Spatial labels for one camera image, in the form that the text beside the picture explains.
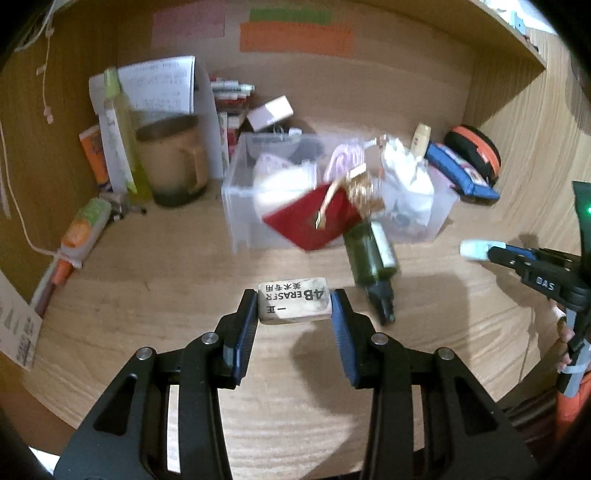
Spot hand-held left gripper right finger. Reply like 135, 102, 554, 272
330, 288, 539, 480

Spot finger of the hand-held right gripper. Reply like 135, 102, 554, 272
508, 262, 541, 286
488, 246, 539, 268

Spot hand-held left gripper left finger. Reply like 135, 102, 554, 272
53, 288, 259, 480

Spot white block eraser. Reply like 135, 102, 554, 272
257, 276, 333, 325

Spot clear plastic storage box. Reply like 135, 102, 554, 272
222, 131, 460, 252

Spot red gold drawstring bag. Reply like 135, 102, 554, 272
261, 166, 384, 252

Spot white cloth pouch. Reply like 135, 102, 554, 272
253, 154, 319, 217

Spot pink rope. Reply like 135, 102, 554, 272
323, 143, 370, 183

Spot wooden desktop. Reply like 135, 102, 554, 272
28, 115, 573, 457

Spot person's right hand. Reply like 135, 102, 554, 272
555, 318, 574, 373

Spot dark green glass bottle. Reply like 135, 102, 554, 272
342, 220, 400, 324

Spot black orange zip case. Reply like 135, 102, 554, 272
444, 124, 502, 185

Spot white crumpled plastic bag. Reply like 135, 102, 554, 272
381, 135, 435, 195

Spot cream lip balm tube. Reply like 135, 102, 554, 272
411, 122, 432, 160

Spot brown mug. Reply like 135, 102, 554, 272
135, 115, 209, 208

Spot orange green glue tube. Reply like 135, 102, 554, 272
58, 198, 113, 268

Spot orange pen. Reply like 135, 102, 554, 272
32, 256, 75, 315

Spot small white box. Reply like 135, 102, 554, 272
247, 95, 295, 132

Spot white printed card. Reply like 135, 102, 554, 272
0, 268, 43, 372

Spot yellow-green bottle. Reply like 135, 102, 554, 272
102, 67, 153, 204

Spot orange carton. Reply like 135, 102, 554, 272
78, 126, 114, 192

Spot red white markers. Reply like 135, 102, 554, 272
210, 76, 256, 100

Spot white handwritten paper note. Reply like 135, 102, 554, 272
89, 55, 197, 116

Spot orange sticky note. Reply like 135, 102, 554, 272
240, 22, 355, 58

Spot pink sticky note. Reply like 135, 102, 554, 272
152, 4, 227, 40

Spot green sticky note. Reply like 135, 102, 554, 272
249, 7, 333, 26

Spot white cord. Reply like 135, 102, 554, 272
0, 0, 61, 254

